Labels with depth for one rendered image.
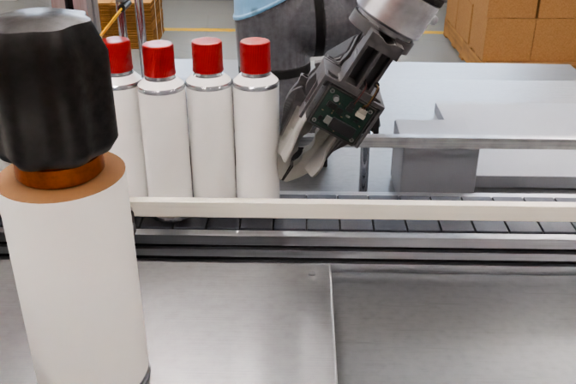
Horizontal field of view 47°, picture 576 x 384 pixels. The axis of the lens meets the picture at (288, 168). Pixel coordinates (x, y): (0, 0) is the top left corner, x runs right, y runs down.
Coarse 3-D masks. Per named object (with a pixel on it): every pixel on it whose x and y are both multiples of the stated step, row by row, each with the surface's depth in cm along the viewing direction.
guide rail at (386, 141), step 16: (304, 144) 80; (368, 144) 80; (384, 144) 79; (400, 144) 79; (416, 144) 79; (432, 144) 79; (448, 144) 79; (464, 144) 79; (480, 144) 79; (496, 144) 79; (512, 144) 79; (528, 144) 79; (544, 144) 79; (560, 144) 79
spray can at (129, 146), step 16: (112, 48) 71; (128, 48) 72; (112, 64) 72; (128, 64) 72; (112, 80) 72; (128, 80) 72; (128, 96) 73; (128, 112) 73; (128, 128) 74; (128, 144) 75; (128, 160) 76; (144, 160) 77; (128, 176) 76; (144, 176) 78; (144, 192) 78
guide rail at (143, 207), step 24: (144, 216) 76; (168, 216) 75; (192, 216) 75; (216, 216) 75; (240, 216) 75; (264, 216) 75; (288, 216) 75; (312, 216) 75; (336, 216) 75; (360, 216) 75; (384, 216) 75; (408, 216) 75; (432, 216) 75; (456, 216) 75; (480, 216) 74; (504, 216) 74; (528, 216) 74; (552, 216) 74
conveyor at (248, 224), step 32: (0, 224) 77; (160, 224) 77; (192, 224) 77; (224, 224) 77; (256, 224) 77; (288, 224) 77; (320, 224) 77; (352, 224) 77; (384, 224) 77; (416, 224) 77; (448, 224) 77; (480, 224) 77; (512, 224) 77; (544, 224) 77
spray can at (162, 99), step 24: (144, 48) 70; (168, 48) 70; (144, 72) 71; (168, 72) 71; (144, 96) 71; (168, 96) 71; (144, 120) 72; (168, 120) 72; (144, 144) 74; (168, 144) 73; (168, 168) 74; (168, 192) 76; (192, 192) 79
